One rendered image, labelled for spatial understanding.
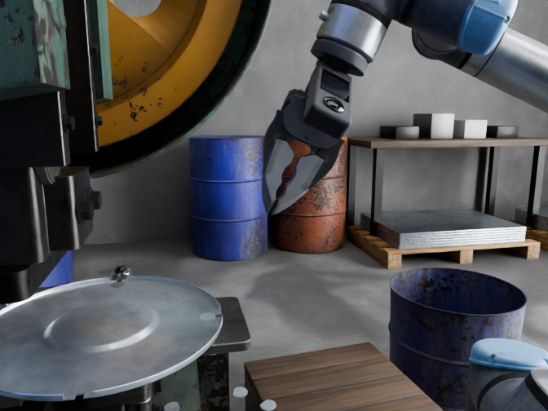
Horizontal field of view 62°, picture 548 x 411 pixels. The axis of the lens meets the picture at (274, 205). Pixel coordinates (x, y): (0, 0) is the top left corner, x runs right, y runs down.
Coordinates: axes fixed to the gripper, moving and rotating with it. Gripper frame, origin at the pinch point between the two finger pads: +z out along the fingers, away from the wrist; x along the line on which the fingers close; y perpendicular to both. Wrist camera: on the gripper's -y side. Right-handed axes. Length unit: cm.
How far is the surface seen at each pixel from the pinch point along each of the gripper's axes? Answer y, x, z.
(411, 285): 102, -75, 22
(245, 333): -3.9, -2.8, 15.1
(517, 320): 66, -90, 12
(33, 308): 3.9, 22.8, 26.0
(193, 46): 33.3, 20.6, -15.9
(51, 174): -7.2, 23.1, 5.1
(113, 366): -10.4, 9.7, 20.7
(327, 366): 60, -42, 44
